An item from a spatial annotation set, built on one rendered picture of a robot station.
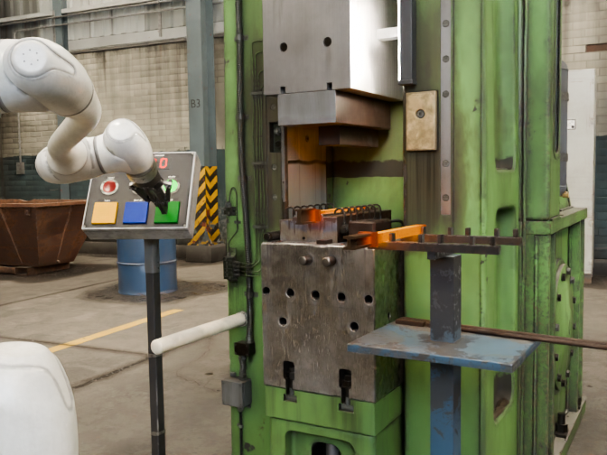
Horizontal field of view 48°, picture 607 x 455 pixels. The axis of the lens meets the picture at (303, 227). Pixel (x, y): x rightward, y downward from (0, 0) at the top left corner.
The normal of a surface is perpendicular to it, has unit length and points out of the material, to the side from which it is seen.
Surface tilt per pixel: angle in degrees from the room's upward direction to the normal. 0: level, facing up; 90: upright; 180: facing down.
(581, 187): 90
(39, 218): 112
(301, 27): 90
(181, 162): 60
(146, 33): 90
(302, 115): 90
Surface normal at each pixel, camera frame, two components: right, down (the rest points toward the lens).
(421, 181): -0.50, 0.07
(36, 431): 0.65, -0.04
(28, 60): 0.16, -0.12
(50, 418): 0.81, -0.08
